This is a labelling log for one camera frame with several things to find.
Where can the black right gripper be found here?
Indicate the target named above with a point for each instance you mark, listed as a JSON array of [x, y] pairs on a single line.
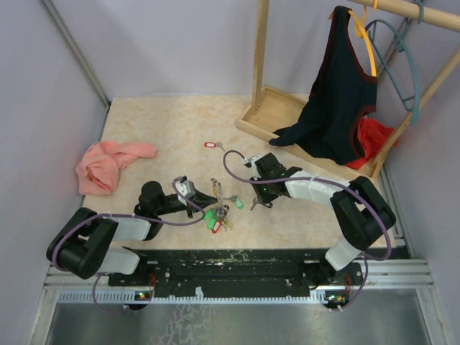
[[256, 186]]

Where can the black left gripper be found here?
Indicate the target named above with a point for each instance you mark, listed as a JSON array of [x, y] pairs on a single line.
[[202, 200]]

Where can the large keyring with coloured tags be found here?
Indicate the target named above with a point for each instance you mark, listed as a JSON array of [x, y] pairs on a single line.
[[216, 217]]

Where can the key with black fob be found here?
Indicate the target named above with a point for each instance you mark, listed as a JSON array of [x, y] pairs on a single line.
[[256, 202]]

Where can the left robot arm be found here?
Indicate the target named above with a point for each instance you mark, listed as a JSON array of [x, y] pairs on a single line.
[[83, 245]]

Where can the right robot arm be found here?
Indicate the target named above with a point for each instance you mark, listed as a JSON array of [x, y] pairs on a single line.
[[361, 211]]

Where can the key with green tag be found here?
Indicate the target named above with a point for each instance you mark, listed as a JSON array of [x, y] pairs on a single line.
[[235, 200]]

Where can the key with red tag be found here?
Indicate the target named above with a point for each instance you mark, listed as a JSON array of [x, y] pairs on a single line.
[[213, 145]]

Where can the pink crumpled cloth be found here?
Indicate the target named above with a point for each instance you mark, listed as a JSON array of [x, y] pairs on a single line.
[[99, 170]]

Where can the red cloth in rack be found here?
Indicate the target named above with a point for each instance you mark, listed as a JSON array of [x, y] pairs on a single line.
[[371, 135]]

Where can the dark navy tank top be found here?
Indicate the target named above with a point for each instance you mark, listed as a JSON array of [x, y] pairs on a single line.
[[341, 96]]

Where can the blue-grey clothes hanger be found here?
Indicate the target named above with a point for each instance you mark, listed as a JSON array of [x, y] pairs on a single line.
[[400, 68]]

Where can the yellow clothes hanger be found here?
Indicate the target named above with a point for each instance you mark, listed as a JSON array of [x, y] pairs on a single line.
[[361, 33]]

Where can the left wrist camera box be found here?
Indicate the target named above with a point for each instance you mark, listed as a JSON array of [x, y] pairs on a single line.
[[184, 188]]

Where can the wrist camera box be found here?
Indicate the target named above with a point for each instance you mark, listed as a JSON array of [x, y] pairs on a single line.
[[184, 188], [250, 162]]

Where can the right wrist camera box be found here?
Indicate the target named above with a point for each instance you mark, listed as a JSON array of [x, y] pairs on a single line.
[[250, 162]]

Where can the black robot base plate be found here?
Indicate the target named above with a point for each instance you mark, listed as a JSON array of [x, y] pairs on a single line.
[[242, 275]]

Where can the grey wall corner rail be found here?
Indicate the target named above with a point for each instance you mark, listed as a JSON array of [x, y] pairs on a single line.
[[74, 49]]

